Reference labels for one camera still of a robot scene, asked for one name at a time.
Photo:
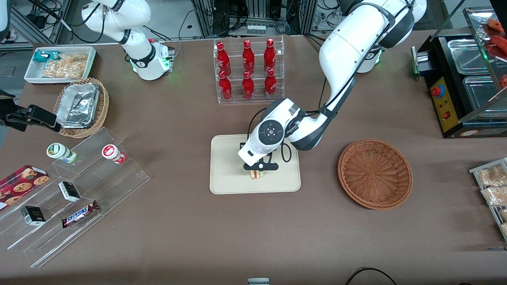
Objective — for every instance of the red cookie box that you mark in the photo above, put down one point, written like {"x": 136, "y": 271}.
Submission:
{"x": 21, "y": 182}

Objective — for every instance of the teal snack packet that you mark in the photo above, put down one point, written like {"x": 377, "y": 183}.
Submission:
{"x": 45, "y": 56}

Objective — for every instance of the clear acrylic stepped display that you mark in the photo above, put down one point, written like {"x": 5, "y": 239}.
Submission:
{"x": 115, "y": 186}

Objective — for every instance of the red and blue knob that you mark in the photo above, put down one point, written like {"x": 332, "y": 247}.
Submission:
{"x": 437, "y": 91}

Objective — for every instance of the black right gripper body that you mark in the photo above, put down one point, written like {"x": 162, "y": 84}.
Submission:
{"x": 16, "y": 117}

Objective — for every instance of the green lidded yoghurt cup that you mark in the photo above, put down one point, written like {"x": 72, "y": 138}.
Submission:
{"x": 59, "y": 151}

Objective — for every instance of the white plastic bin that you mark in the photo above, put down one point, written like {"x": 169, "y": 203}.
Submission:
{"x": 31, "y": 73}

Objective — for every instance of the small brown wicker basket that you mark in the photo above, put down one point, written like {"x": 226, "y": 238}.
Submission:
{"x": 103, "y": 107}

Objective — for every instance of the tray with packaged snacks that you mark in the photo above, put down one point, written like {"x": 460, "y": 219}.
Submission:
{"x": 477, "y": 171}

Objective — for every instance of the metal equipment rack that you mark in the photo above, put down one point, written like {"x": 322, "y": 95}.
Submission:
{"x": 257, "y": 14}

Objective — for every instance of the red sausages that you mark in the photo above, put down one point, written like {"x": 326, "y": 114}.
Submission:
{"x": 498, "y": 43}

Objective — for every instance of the steel food pan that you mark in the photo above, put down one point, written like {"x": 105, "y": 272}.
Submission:
{"x": 467, "y": 55}
{"x": 483, "y": 93}

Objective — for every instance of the red lidded yoghurt cup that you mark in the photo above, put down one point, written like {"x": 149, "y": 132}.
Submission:
{"x": 111, "y": 152}

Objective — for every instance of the red cola bottle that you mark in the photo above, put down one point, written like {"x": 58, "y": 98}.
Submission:
{"x": 248, "y": 55}
{"x": 248, "y": 85}
{"x": 270, "y": 53}
{"x": 270, "y": 84}
{"x": 225, "y": 87}
{"x": 223, "y": 57}

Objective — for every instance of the cream plastic tray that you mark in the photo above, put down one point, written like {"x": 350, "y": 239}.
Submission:
{"x": 229, "y": 178}

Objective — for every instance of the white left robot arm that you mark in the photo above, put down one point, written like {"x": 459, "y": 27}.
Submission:
{"x": 348, "y": 47}

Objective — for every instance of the bag of chips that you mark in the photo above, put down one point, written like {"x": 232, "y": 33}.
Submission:
{"x": 67, "y": 67}

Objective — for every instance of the stack of foil containers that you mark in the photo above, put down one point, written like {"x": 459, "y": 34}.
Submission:
{"x": 77, "y": 105}

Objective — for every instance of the sandwich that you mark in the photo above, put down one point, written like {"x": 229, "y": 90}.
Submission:
{"x": 257, "y": 175}

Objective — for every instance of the black food warmer appliance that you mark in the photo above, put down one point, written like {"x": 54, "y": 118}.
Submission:
{"x": 455, "y": 111}

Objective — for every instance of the small grey device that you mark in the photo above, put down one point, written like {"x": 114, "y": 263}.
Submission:
{"x": 258, "y": 281}

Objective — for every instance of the clear acrylic bottle rack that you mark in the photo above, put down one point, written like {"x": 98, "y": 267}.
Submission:
{"x": 237, "y": 67}

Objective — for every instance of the small black box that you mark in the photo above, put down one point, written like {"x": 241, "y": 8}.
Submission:
{"x": 69, "y": 191}
{"x": 33, "y": 215}

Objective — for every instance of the large brown wicker basket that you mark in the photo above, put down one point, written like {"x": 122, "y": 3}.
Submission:
{"x": 374, "y": 174}

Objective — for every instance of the snickers chocolate bar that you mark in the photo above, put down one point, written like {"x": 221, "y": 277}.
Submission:
{"x": 79, "y": 214}

